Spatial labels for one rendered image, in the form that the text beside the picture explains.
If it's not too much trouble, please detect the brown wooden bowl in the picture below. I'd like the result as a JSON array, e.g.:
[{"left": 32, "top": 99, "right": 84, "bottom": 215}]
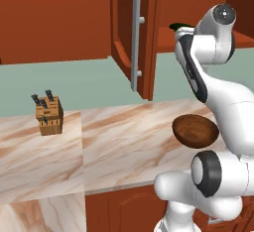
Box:
[{"left": 172, "top": 113, "right": 220, "bottom": 150}]

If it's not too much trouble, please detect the green bell pepper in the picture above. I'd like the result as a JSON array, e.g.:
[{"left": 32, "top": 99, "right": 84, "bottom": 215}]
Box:
[{"left": 169, "top": 22, "right": 195, "bottom": 33}]

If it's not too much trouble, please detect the red-brown base cabinet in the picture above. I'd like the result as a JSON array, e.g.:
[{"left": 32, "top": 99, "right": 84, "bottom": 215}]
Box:
[{"left": 84, "top": 183, "right": 254, "bottom": 232}]

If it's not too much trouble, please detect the wide red-brown cabinet door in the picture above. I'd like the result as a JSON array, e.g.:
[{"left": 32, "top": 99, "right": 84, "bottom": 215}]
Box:
[{"left": 0, "top": 0, "right": 112, "bottom": 66}]

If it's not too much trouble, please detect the wooden knife block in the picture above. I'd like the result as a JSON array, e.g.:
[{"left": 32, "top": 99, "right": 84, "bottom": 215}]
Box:
[{"left": 35, "top": 95, "right": 64, "bottom": 137}]

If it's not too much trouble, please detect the grey bar cabinet handle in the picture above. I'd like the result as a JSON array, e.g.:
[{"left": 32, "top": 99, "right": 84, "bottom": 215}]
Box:
[{"left": 130, "top": 0, "right": 146, "bottom": 93}]

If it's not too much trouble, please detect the red-brown cabinet door with handle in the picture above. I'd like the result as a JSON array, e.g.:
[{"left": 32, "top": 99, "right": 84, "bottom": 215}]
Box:
[{"left": 109, "top": 0, "right": 164, "bottom": 102}]

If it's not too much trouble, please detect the grey base cabinet handle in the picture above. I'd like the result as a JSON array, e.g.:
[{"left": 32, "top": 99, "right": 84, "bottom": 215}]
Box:
[{"left": 207, "top": 216, "right": 226, "bottom": 226}]

